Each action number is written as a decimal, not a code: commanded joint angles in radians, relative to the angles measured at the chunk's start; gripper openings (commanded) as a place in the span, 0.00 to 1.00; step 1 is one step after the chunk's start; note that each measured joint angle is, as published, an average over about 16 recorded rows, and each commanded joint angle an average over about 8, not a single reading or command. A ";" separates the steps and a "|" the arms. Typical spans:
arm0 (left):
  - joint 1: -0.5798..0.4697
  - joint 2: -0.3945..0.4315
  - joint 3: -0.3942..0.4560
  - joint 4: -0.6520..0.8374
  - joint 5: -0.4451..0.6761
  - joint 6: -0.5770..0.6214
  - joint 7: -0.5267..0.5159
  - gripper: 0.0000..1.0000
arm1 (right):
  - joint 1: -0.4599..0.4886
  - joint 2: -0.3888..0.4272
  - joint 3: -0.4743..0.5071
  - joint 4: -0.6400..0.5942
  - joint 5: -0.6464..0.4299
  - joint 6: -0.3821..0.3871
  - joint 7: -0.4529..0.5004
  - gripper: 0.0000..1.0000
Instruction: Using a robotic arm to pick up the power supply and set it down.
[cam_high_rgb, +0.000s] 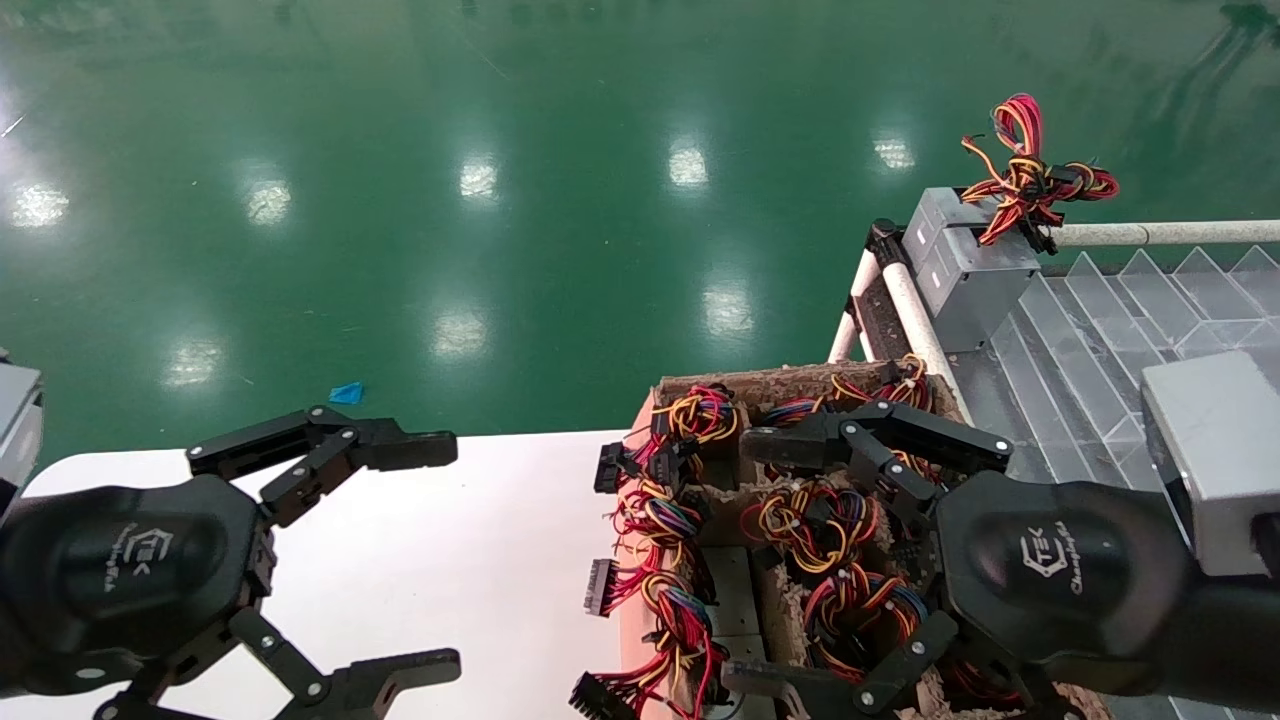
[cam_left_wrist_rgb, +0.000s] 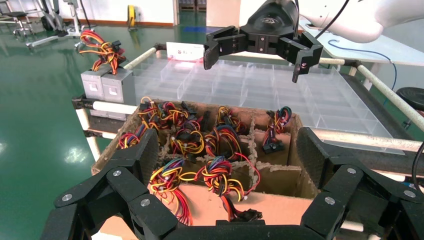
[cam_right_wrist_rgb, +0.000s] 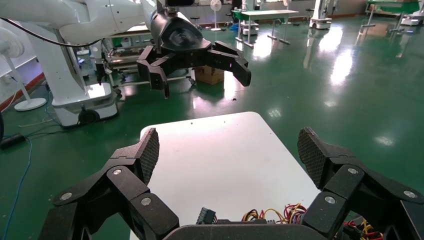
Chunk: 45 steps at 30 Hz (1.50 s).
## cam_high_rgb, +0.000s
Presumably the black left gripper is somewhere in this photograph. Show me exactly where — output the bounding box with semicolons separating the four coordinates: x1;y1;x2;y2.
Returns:
0;476;277;701

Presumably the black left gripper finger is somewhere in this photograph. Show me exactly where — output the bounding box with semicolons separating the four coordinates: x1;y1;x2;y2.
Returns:
187;405;459;528
95;608;463;720

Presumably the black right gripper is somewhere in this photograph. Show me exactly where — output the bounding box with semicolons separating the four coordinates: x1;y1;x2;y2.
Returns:
740;400;1198;697

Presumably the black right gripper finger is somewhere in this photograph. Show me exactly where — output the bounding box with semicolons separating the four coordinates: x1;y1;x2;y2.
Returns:
722;610;961;720

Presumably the grey metal power supply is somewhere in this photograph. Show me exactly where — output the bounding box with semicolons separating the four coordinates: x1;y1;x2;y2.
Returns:
700;545;767;669
918;225;1042;353
900;187;1004;291

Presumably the multicoloured wire harness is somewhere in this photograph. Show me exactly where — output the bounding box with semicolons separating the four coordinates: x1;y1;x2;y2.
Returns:
595;383;743;498
980;160;1121;256
945;655;1026;713
960;93;1047;201
765;395;836;429
585;478;713;618
568;572;729;720
803;565;933;683
738;478;886;578
828;353;941;481

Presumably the cardboard box with dividers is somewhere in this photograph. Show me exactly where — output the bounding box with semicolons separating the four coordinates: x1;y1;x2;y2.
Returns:
618;358;1111;720

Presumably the white rack leg pipe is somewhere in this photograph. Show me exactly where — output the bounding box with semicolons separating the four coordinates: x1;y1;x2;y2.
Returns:
826;250;883;363

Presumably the black pipe joint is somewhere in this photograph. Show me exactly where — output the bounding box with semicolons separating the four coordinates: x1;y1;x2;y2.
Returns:
865;218;909;269

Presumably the clear plastic divider tray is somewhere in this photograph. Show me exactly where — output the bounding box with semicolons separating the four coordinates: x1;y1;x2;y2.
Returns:
948;245;1280;521

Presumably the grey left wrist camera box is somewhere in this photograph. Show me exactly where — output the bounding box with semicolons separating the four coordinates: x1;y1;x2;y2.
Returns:
0;350;46;516

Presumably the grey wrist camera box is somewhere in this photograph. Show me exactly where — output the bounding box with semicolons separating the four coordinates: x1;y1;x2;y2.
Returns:
0;350;46;516
1140;350;1280;579

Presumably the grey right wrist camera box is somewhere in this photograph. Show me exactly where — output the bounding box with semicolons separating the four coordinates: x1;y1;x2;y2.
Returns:
1140;350;1280;579

